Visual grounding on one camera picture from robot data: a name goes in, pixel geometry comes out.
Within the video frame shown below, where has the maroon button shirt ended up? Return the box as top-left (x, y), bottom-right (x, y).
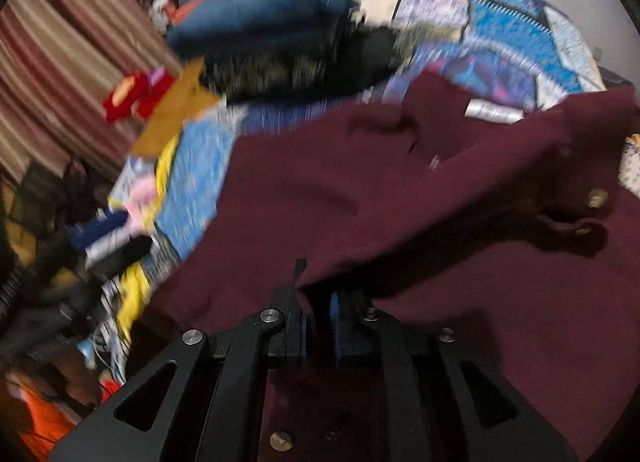
top-left (142, 74), bottom-right (639, 460)

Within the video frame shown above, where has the tan cutout cloth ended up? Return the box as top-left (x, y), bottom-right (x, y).
top-left (129, 58), bottom-right (220, 157)

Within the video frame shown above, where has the red plush toy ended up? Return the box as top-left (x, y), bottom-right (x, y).
top-left (102, 67), bottom-right (176, 124)

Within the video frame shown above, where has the black patterned folded garment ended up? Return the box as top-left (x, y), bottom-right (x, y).
top-left (198, 27), bottom-right (399, 105)

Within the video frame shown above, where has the blue patchwork bed quilt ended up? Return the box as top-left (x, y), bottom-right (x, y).
top-left (93, 0), bottom-right (605, 347)

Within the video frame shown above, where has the folded blue denim garment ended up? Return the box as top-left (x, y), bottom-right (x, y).
top-left (166, 0), bottom-right (355, 60)

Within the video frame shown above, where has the striped pink curtain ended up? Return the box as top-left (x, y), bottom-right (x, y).
top-left (1, 0), bottom-right (181, 181)

